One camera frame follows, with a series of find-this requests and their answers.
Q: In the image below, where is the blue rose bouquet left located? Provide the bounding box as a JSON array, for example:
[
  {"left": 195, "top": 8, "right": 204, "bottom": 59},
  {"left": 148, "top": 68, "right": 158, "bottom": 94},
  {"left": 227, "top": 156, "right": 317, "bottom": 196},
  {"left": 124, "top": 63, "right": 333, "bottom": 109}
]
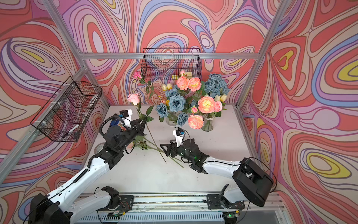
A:
[{"left": 155, "top": 84, "right": 190, "bottom": 126}]

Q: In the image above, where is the black wire basket back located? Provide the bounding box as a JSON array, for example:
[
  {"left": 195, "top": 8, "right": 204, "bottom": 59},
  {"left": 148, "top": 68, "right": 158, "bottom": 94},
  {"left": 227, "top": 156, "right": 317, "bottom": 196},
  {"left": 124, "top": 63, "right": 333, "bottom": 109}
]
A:
[{"left": 141, "top": 47, "right": 202, "bottom": 83}]

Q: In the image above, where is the white tape roll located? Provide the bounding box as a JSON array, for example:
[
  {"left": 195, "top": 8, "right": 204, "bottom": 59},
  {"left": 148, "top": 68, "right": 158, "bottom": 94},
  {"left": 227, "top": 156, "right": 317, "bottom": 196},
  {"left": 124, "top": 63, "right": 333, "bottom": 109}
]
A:
[{"left": 94, "top": 143, "right": 104, "bottom": 154}]

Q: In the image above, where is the ribbed glass vase with ribbon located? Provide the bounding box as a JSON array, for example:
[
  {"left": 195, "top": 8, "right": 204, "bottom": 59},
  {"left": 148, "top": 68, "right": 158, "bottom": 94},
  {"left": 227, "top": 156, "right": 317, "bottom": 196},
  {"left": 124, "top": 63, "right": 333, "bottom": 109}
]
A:
[{"left": 201, "top": 114, "right": 214, "bottom": 132}]

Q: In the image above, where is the blue rose bouquet right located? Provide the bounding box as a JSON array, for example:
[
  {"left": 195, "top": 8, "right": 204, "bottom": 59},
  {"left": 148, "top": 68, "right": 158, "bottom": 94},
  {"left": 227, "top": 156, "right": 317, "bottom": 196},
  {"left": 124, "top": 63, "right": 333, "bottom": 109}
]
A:
[{"left": 204, "top": 74, "right": 230, "bottom": 98}]

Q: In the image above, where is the pink rose bunch centre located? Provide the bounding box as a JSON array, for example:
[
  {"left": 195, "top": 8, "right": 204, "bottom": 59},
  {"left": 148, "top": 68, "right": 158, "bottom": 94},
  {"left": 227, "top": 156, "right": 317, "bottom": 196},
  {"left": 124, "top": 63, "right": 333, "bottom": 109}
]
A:
[{"left": 176, "top": 70, "right": 202, "bottom": 92}]

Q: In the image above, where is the yellow sponge in basket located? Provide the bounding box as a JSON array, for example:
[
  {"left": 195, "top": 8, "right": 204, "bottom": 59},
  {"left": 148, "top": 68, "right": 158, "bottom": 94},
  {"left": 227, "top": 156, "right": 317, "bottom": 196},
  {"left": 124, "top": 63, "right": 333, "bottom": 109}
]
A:
[{"left": 171, "top": 72, "right": 193, "bottom": 80}]

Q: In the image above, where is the blue rose bouquet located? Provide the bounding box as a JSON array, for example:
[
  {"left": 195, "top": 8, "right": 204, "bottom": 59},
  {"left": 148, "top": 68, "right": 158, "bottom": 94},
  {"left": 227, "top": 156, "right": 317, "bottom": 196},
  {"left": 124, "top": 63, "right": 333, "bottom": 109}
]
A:
[
  {"left": 155, "top": 84, "right": 190, "bottom": 126},
  {"left": 204, "top": 74, "right": 230, "bottom": 98}
]

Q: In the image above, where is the pink rose bunch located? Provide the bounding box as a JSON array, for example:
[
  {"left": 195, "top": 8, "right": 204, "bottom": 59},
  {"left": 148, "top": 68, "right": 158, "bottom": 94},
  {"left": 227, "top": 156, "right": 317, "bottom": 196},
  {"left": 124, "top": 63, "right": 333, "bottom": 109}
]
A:
[
  {"left": 187, "top": 96, "right": 225, "bottom": 130},
  {"left": 176, "top": 70, "right": 202, "bottom": 92}
]

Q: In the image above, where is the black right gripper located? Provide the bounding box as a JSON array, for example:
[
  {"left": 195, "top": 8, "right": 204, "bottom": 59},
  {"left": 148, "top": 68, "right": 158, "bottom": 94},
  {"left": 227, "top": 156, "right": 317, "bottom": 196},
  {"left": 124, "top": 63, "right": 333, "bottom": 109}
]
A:
[{"left": 160, "top": 139, "right": 194, "bottom": 162}]

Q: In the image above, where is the black wire basket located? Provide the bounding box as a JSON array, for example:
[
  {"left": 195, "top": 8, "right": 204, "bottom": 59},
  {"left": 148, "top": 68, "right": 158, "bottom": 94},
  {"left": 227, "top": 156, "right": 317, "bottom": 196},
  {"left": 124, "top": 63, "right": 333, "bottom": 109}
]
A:
[
  {"left": 141, "top": 47, "right": 202, "bottom": 83},
  {"left": 30, "top": 77, "right": 103, "bottom": 142}
]

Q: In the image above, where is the black wire basket left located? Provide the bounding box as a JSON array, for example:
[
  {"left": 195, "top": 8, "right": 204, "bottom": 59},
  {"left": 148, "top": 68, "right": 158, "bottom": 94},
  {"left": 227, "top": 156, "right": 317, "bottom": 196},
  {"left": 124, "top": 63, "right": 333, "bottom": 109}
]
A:
[{"left": 30, "top": 77, "right": 103, "bottom": 142}]

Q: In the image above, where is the light pink rose stem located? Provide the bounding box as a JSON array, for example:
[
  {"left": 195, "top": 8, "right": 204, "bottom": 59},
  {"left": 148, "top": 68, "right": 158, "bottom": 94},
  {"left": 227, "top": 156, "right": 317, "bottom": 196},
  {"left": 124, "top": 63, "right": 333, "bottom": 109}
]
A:
[{"left": 127, "top": 93, "right": 167, "bottom": 163}]

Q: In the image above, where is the blue stapler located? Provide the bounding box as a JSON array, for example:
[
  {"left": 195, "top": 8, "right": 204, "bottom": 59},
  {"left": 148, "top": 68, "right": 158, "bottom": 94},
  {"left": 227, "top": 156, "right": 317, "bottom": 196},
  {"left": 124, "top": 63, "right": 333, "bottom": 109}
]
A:
[{"left": 110, "top": 118, "right": 119, "bottom": 127}]

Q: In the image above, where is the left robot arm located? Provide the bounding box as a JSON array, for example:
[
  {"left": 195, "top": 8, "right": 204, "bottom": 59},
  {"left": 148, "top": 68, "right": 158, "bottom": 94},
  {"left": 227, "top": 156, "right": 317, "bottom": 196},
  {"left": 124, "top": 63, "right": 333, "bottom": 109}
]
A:
[{"left": 26, "top": 114, "right": 147, "bottom": 224}]

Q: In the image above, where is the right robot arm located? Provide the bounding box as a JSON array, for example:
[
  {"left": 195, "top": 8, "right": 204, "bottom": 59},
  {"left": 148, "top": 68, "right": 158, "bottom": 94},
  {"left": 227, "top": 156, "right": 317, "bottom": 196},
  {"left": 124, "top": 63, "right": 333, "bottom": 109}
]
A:
[{"left": 160, "top": 128, "right": 274, "bottom": 209}]

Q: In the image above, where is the pink rose bunch right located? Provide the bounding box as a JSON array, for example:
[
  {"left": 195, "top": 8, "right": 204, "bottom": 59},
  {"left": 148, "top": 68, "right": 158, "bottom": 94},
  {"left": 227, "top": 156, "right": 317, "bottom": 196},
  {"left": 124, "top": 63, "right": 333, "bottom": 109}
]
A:
[{"left": 187, "top": 96, "right": 225, "bottom": 130}]

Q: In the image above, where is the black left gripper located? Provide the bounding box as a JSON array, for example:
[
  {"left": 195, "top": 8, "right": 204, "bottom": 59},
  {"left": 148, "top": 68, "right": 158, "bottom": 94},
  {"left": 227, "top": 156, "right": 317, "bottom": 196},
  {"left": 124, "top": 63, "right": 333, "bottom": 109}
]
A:
[{"left": 117, "top": 116, "right": 146, "bottom": 153}]

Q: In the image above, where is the magenta rosebud stem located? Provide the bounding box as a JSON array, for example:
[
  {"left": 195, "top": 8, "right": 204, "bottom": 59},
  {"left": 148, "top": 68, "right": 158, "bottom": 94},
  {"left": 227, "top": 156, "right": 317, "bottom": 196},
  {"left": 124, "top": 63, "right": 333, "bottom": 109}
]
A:
[{"left": 133, "top": 71, "right": 155, "bottom": 98}]

